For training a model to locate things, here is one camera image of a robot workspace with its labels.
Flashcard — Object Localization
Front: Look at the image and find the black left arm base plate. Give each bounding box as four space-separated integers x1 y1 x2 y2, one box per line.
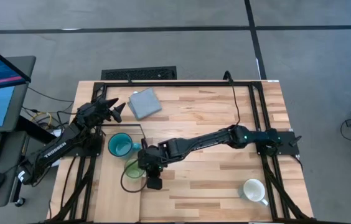
58 124 105 158

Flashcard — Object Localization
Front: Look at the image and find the grey folded cloth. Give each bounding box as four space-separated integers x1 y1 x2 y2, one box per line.
127 87 163 121

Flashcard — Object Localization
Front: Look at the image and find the grey side desk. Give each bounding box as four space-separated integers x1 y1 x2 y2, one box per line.
0 130 29 208

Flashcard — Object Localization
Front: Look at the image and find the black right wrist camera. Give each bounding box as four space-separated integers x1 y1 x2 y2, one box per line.
146 176 163 191

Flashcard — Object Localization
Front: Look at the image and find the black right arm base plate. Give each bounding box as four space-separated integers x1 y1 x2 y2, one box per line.
255 130 301 157

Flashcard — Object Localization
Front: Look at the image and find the green and white mug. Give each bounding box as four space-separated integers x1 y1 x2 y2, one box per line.
123 157 147 180

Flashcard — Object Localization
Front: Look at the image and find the black aluminium table frame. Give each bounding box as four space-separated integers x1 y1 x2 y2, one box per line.
49 80 313 223

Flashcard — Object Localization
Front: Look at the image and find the thin black cable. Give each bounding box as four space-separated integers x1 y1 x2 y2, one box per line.
27 86 75 103

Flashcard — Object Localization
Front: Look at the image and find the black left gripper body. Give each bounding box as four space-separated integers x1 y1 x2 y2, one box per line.
77 98 115 128

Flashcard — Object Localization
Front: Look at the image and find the yellow cable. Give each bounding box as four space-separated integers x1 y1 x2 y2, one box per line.
30 111 54 130

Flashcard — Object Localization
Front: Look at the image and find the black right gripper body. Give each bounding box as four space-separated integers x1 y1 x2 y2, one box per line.
141 139 168 179

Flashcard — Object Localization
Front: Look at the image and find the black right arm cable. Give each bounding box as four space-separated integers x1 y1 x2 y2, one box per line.
223 70 242 128

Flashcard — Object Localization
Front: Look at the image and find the black right camera cable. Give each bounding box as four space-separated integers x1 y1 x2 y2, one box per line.
120 157 149 194

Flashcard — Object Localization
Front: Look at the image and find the teal mug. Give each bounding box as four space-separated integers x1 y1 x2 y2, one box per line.
107 133 142 160

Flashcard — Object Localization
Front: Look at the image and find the light wooden tray board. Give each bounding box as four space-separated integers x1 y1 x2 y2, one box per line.
93 123 147 223

